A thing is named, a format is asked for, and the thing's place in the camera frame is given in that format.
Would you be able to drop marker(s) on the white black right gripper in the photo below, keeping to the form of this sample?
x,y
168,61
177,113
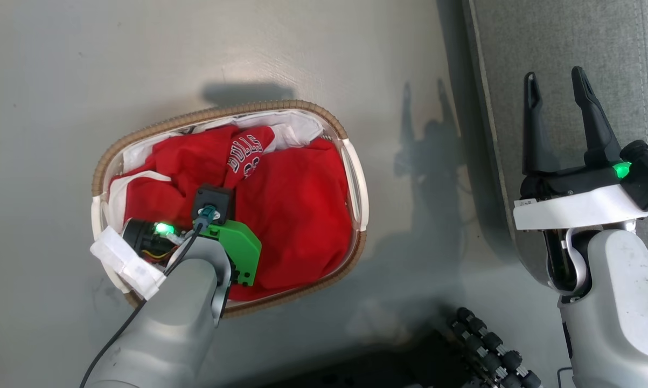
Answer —
x,y
571,207

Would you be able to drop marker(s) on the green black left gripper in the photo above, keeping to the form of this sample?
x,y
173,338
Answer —
x,y
240,250

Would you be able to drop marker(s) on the red jersey clothing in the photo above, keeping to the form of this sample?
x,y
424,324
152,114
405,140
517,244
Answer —
x,y
297,215

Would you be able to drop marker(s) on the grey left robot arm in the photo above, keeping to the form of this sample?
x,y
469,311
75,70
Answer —
x,y
167,323

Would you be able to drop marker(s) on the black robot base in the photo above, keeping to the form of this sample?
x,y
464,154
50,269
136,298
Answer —
x,y
388,369

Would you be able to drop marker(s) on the white wicker-rim laundry basket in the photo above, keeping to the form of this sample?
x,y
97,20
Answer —
x,y
356,183

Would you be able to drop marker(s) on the white basket liner cloth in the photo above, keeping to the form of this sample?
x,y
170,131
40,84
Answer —
x,y
302,129

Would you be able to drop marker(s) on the grey fabric sofa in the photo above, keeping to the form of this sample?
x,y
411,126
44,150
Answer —
x,y
587,43

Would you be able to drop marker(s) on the white taped wrist pad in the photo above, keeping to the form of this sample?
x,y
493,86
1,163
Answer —
x,y
124,261

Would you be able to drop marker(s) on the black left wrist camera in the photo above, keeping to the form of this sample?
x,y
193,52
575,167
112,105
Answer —
x,y
220,198

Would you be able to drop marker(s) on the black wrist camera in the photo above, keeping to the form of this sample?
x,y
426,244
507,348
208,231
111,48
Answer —
x,y
220,198
647,172

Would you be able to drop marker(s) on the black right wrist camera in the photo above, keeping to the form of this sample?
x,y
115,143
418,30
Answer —
x,y
647,172

